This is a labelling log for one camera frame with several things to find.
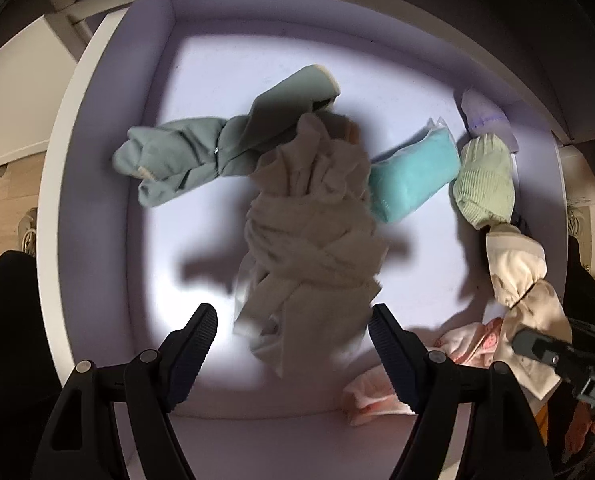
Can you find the person's right hand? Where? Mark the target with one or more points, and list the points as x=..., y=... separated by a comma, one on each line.
x=585, y=427

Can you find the teal cloth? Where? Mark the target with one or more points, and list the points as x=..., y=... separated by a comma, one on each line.
x=407, y=175

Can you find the pink cloth bundle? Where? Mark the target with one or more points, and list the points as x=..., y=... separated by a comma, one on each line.
x=472, y=342

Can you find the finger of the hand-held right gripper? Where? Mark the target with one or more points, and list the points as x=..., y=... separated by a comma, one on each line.
x=542, y=350

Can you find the person's left leg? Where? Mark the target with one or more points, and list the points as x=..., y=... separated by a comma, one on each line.
x=7, y=360

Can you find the pale lavender sock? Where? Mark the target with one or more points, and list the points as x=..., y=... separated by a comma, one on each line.
x=482, y=110

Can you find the white drawer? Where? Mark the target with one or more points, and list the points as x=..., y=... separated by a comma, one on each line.
x=377, y=60

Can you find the beige cloth bundle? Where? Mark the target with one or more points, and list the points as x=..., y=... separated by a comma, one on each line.
x=302, y=240

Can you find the cream cloth bundle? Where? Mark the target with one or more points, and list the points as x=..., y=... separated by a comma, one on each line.
x=515, y=265

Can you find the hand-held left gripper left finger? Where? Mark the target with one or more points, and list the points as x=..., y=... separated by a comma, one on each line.
x=192, y=355

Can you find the light green knit sock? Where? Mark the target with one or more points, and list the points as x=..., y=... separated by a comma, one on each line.
x=482, y=185

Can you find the grey-green cloth bundle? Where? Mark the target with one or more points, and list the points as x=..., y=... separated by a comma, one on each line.
x=177, y=155

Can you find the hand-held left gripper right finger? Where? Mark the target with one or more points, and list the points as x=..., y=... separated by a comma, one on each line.
x=397, y=360

